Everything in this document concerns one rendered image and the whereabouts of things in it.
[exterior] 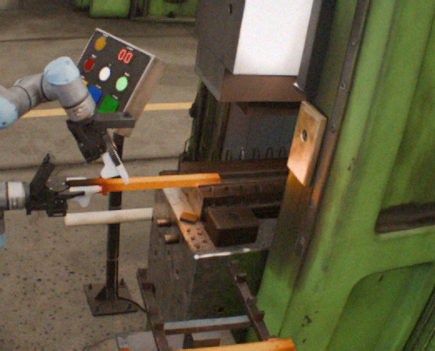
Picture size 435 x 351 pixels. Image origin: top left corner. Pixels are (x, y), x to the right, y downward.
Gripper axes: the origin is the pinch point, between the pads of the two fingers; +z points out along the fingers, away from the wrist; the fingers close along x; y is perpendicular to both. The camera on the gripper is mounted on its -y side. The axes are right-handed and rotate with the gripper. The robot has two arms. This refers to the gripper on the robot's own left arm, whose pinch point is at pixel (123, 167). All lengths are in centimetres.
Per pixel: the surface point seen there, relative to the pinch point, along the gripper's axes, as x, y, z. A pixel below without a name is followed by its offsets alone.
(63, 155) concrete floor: -188, 43, 96
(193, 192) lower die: 0.4, -13.4, 17.9
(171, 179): 0.6, -9.8, 10.2
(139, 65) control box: -44.9, -17.5, -2.6
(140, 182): 1.3, -2.1, 5.8
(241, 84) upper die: 7.8, -35.3, -10.6
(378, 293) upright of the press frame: 43, -44, 46
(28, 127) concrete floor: -228, 60, 86
